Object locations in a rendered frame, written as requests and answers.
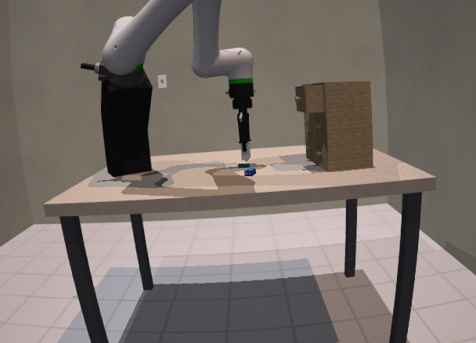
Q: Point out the small brown wooden chest of drawers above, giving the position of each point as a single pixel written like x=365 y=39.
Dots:
x=349 y=127

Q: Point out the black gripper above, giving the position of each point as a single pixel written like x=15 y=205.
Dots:
x=243 y=124

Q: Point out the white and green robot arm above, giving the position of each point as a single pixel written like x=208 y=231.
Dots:
x=124 y=54

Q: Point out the brown wooden drawer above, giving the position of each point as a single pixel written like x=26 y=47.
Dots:
x=311 y=148
x=311 y=98
x=321 y=156
x=309 y=122
x=320 y=125

